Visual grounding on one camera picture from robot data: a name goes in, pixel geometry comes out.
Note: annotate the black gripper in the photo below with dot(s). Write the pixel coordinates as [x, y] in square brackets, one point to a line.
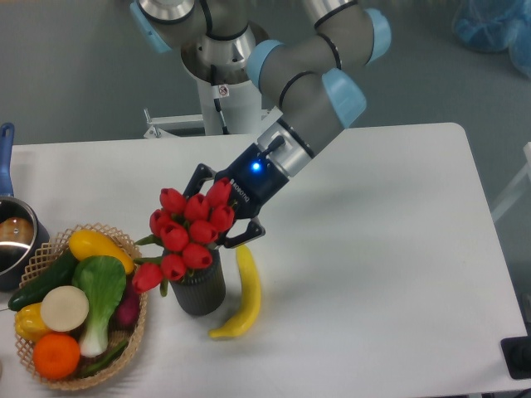
[254, 181]

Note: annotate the red tulip bouquet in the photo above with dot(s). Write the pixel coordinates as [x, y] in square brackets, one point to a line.
[184, 227]

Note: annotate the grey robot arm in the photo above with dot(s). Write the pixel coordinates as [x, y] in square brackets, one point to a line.
[297, 99]

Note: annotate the dark grey ribbed vase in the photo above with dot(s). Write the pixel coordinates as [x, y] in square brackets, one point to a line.
[200, 291]

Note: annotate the yellow banana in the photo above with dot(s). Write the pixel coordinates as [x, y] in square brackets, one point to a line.
[246, 315]

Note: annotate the yellow squash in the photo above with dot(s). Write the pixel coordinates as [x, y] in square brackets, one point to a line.
[86, 243]

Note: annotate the green bok choy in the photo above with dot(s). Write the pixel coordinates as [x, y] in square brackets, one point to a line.
[102, 279]

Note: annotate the purple sweet potato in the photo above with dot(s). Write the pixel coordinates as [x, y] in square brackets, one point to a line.
[127, 313]

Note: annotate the woven wicker basket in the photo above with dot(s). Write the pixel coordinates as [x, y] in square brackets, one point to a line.
[43, 258]

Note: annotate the green cucumber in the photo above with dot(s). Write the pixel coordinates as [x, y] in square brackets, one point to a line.
[58, 274]

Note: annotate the green chili pepper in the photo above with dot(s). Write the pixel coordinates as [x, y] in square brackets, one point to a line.
[104, 362]

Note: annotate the white round radish slice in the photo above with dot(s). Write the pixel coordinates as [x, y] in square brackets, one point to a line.
[64, 308]

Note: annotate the orange fruit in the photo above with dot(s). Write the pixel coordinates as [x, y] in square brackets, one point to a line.
[56, 356]

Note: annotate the yellow bell pepper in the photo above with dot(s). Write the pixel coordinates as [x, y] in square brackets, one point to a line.
[29, 324]

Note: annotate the blue plastic bag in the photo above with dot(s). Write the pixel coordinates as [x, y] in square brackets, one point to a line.
[494, 27]

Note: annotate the black device at edge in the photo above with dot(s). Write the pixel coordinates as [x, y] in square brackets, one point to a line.
[516, 352]

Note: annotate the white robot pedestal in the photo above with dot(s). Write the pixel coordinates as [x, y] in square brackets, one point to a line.
[230, 103]

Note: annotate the blue handled saucepan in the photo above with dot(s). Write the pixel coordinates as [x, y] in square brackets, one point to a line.
[21, 231]

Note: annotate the white frame at right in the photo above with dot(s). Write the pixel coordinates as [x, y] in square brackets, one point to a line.
[514, 190]

